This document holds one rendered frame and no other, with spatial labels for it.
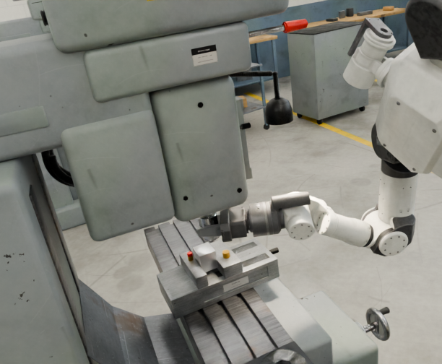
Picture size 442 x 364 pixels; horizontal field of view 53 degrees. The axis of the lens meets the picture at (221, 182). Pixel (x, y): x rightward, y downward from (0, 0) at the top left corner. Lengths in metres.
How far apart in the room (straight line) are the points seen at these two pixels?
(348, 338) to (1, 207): 1.09
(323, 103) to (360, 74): 4.64
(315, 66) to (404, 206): 4.34
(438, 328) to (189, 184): 1.96
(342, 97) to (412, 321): 3.62
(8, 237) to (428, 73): 0.76
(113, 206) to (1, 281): 0.25
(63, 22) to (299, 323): 1.01
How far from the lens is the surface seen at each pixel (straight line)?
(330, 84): 5.63
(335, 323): 1.56
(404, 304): 2.81
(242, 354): 1.21
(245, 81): 7.56
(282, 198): 1.11
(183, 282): 1.35
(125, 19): 0.86
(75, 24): 0.85
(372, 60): 0.98
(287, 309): 1.43
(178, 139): 0.95
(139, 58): 0.88
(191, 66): 0.91
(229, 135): 0.99
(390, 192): 1.19
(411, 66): 0.84
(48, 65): 0.88
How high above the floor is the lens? 1.81
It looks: 24 degrees down
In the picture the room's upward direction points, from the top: 9 degrees counter-clockwise
